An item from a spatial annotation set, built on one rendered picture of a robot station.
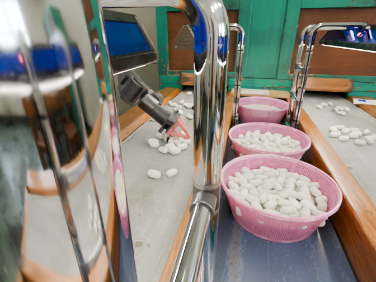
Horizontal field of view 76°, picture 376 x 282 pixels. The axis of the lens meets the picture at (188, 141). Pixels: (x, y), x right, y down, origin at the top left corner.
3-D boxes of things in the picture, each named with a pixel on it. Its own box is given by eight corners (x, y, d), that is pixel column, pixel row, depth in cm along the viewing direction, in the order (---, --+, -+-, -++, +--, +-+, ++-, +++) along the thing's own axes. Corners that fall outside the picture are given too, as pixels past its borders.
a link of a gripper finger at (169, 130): (198, 126, 86) (178, 109, 85) (194, 134, 79) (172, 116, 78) (186, 139, 89) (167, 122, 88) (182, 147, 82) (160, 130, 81)
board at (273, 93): (230, 95, 137) (230, 93, 137) (231, 90, 150) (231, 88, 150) (291, 98, 130) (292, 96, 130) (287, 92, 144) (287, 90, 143)
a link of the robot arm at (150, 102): (133, 106, 79) (142, 92, 77) (140, 102, 85) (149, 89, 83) (149, 119, 80) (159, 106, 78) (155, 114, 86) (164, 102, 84)
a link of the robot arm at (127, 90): (100, 45, 105) (114, 25, 102) (111, 53, 109) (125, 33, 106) (117, 101, 78) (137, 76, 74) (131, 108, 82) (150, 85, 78)
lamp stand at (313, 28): (288, 143, 98) (311, 22, 80) (282, 127, 116) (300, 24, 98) (339, 147, 94) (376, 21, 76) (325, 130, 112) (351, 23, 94)
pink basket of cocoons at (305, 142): (241, 183, 72) (244, 155, 68) (218, 146, 96) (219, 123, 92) (323, 177, 75) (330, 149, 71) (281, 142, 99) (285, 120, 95)
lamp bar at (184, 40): (172, 50, 74) (171, 23, 71) (205, 43, 129) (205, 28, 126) (197, 50, 72) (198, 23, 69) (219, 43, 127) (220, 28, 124)
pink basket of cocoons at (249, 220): (211, 242, 51) (213, 207, 47) (223, 177, 75) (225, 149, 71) (349, 267, 46) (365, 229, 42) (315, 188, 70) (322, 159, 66)
